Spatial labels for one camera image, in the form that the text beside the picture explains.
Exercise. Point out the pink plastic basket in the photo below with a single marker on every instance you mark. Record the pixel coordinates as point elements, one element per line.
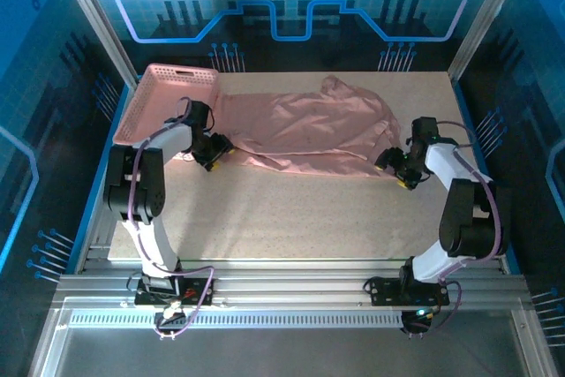
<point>159,103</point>

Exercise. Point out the pink t-shirt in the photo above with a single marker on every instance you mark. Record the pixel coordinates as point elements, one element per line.
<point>309,130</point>

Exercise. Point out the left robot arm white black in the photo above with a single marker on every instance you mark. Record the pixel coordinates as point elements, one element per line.
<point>141,191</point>

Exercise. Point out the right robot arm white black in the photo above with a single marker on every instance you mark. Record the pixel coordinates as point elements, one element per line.
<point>463,218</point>

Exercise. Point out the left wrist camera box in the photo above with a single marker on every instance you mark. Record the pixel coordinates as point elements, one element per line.
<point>184,156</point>

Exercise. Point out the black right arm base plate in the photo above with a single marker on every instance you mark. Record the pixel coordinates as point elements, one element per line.
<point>381,293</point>

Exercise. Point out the aluminium frame rail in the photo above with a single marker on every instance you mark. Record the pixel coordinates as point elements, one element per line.
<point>287,284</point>

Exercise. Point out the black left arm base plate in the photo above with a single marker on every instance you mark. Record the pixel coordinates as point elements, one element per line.
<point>150,297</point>

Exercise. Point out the aluminium frame post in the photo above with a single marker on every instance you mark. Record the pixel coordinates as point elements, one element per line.
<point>98,19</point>
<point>483,19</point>

